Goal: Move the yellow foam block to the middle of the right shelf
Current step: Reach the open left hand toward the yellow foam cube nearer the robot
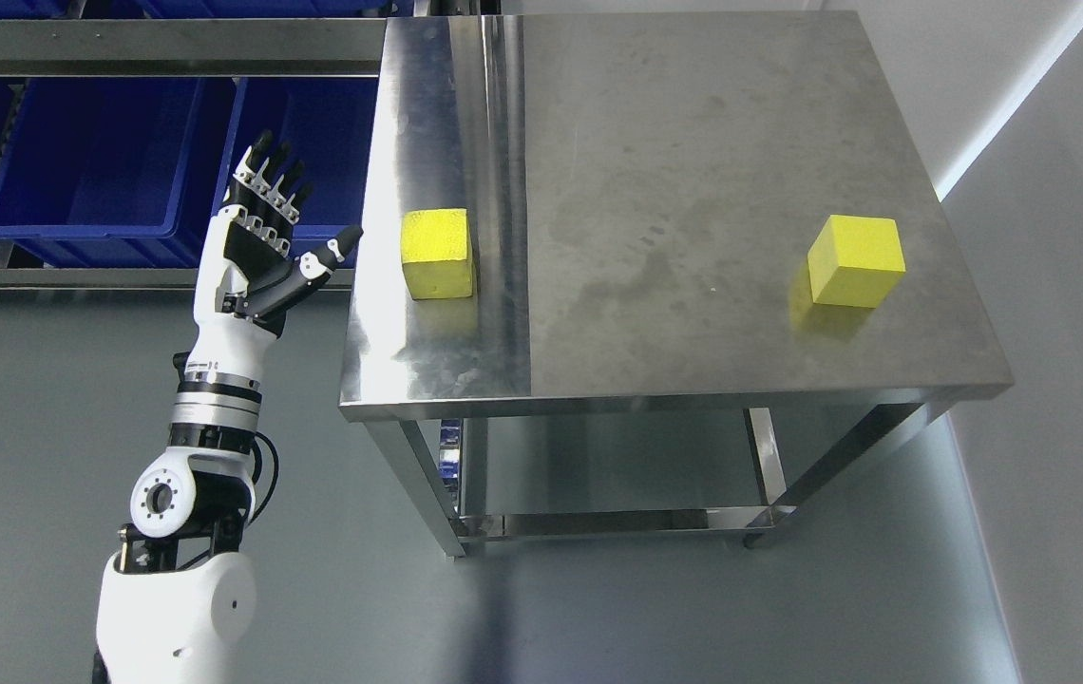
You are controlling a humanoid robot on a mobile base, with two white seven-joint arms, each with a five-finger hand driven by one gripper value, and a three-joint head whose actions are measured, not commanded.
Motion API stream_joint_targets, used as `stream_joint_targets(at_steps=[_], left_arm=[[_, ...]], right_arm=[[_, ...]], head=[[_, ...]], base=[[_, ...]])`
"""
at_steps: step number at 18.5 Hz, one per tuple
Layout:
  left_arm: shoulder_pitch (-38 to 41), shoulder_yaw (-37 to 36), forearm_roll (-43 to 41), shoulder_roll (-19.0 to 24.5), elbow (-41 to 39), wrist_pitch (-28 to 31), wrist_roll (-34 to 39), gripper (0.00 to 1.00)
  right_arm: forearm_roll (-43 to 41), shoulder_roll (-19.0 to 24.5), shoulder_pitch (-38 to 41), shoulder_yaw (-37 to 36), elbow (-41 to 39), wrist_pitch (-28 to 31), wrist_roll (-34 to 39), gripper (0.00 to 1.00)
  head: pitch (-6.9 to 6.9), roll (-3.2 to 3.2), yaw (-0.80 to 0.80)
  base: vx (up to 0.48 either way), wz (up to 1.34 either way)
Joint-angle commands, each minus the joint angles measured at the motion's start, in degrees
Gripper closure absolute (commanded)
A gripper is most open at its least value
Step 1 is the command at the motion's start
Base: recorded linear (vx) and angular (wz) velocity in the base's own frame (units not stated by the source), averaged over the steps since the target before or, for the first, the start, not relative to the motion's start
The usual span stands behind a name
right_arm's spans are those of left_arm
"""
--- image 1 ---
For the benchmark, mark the metal shelf rack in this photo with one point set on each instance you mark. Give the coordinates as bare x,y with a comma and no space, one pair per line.
244,47

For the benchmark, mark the blue plastic bin right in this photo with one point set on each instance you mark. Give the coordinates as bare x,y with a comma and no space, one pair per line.
328,122

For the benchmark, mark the yellow foam block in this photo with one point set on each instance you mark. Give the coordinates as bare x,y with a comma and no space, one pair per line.
855,261
437,256

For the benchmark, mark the stainless steel table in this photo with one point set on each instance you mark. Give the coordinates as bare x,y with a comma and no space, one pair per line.
642,192

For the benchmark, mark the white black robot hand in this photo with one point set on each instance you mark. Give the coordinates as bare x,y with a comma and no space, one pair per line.
239,265

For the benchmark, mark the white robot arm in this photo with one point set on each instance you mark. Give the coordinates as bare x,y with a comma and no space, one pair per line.
178,596

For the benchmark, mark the blue plastic bin centre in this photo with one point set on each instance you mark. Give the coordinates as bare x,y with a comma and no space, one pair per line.
114,173

